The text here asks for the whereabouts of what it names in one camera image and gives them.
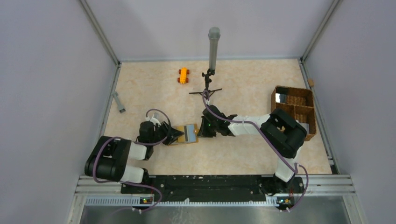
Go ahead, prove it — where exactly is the woven wicker divided basket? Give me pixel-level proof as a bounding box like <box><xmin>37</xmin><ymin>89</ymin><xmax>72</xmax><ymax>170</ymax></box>
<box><xmin>270</xmin><ymin>85</ymin><xmax>317</xmax><ymax>141</ymax></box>

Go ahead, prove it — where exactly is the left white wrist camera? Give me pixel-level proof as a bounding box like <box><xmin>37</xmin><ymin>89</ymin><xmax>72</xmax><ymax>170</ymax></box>
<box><xmin>146</xmin><ymin>112</ymin><xmax>161</xmax><ymax>125</ymax></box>

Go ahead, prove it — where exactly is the silver card stack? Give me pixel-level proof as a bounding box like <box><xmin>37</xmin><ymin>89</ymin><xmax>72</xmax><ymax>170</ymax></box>
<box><xmin>299</xmin><ymin>123</ymin><xmax>310</xmax><ymax>132</ymax></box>

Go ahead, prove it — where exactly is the white slotted cable duct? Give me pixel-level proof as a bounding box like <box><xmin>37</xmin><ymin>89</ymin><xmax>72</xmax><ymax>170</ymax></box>
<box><xmin>85</xmin><ymin>196</ymin><xmax>292</xmax><ymax>208</ymax></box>

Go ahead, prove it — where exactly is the grey microphone on tripod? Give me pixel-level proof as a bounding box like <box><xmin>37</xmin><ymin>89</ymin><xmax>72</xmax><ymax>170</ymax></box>
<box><xmin>189</xmin><ymin>27</ymin><xmax>222</xmax><ymax>103</ymax></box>

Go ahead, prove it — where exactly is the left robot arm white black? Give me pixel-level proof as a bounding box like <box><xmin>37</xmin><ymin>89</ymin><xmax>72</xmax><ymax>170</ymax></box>
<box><xmin>84</xmin><ymin>121</ymin><xmax>184</xmax><ymax>193</ymax></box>

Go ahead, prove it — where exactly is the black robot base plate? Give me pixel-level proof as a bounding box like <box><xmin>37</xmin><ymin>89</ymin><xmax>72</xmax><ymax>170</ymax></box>
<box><xmin>120</xmin><ymin>175</ymin><xmax>304</xmax><ymax>203</ymax></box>

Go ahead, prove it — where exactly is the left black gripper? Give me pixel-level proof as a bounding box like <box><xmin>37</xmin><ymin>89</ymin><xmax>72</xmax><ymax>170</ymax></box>
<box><xmin>149</xmin><ymin>120</ymin><xmax>184</xmax><ymax>146</ymax></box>

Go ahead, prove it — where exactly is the black card stack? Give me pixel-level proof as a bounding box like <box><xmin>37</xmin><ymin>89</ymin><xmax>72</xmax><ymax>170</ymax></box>
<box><xmin>275</xmin><ymin>87</ymin><xmax>289</xmax><ymax>103</ymax></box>

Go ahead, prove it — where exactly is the grey metal bracket tool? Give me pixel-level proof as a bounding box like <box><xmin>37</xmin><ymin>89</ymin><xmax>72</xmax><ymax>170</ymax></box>
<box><xmin>112</xmin><ymin>91</ymin><xmax>126</xmax><ymax>113</ymax></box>

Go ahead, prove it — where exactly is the small wooden block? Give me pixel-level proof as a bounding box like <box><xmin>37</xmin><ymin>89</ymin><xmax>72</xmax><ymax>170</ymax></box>
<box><xmin>307</xmin><ymin>78</ymin><xmax>314</xmax><ymax>88</ymax></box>

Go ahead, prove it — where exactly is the orange toy block car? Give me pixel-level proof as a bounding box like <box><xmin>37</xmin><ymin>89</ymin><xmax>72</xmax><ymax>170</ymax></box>
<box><xmin>177</xmin><ymin>67</ymin><xmax>190</xmax><ymax>84</ymax></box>

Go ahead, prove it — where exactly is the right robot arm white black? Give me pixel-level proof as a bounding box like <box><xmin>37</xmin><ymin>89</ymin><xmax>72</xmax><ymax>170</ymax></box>
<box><xmin>197</xmin><ymin>105</ymin><xmax>307</xmax><ymax>192</ymax></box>

